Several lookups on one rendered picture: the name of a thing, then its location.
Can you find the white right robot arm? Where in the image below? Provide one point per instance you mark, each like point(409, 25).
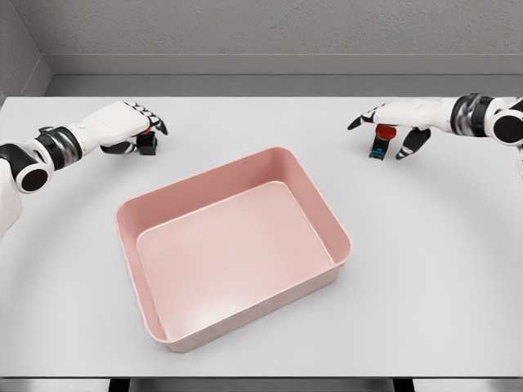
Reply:
point(482, 118)

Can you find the black industrial switch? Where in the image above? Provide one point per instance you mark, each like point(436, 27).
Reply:
point(148, 143)

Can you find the red button industrial switch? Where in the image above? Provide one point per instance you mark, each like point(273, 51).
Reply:
point(381, 141)

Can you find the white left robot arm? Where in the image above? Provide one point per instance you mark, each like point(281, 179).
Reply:
point(45, 157)

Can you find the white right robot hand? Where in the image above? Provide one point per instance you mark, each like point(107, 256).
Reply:
point(402, 114)

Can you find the pink rectangular plastic basket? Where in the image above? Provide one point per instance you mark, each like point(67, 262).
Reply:
point(233, 249)

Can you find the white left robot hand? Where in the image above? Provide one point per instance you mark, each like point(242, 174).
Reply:
point(118, 122)

